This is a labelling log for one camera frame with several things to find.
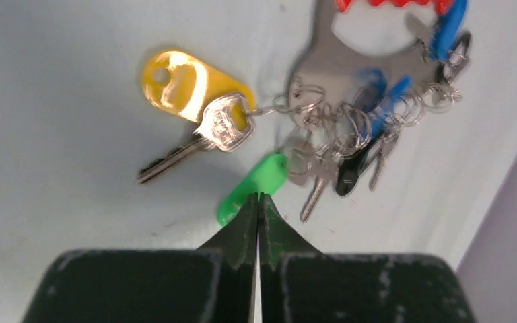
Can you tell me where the silver key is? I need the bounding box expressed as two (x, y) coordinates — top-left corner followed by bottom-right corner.
(137, 92), (255, 184)
(285, 138), (338, 223)
(368, 131), (400, 192)

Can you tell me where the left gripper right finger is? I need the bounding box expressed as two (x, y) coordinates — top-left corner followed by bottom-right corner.
(258, 194), (476, 322)

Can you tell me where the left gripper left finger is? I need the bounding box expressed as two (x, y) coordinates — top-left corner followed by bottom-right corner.
(22, 194), (259, 322)

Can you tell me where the yellow key tag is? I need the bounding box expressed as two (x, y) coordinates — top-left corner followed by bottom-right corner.
(139, 49), (256, 124)

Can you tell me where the blue key tag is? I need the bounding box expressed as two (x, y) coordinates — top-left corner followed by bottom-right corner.
(429, 0), (468, 61)
(360, 75), (413, 139)

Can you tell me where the black key tag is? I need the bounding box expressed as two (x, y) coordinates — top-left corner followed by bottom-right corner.
(335, 131), (384, 197)

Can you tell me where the steel key holder red handle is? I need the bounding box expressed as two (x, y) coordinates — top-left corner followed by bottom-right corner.
(288, 1), (456, 128)

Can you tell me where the green key tag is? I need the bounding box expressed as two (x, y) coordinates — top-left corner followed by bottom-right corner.
(217, 153), (289, 227)

